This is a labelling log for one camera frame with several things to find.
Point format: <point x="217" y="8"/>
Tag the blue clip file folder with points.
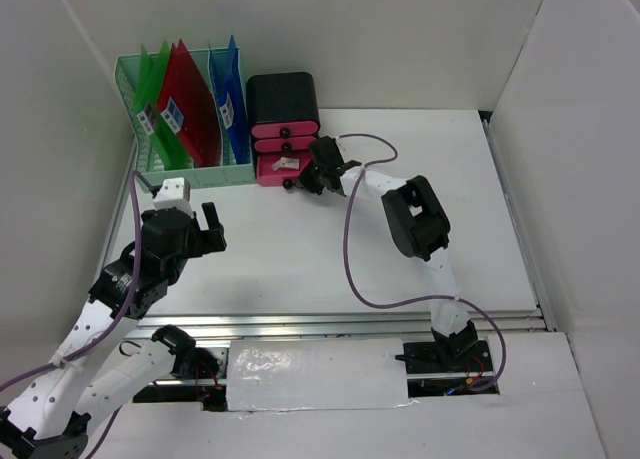
<point x="228" y="91"/>

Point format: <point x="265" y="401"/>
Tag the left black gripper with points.
<point x="208" y="240"/>

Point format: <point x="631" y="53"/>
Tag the green clip file folder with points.
<point x="162" y="139"/>

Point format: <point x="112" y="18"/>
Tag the white foil covered panel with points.
<point x="341" y="374"/>

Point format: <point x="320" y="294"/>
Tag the black pink drawer unit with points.
<point x="283" y="119"/>

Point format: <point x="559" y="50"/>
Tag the mint green file organizer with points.
<point x="147" y="160"/>

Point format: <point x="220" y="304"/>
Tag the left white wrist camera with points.
<point x="174" y="193"/>

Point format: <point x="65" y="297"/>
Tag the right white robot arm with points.
<point x="419" y="228"/>

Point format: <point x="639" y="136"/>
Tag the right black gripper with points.
<point x="307" y="182"/>

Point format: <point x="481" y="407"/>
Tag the red clip file folder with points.
<point x="186" y="105"/>

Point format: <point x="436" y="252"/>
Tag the aluminium rail frame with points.
<point x="282" y="273"/>

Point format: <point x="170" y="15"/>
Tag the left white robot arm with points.
<point x="64" y="404"/>

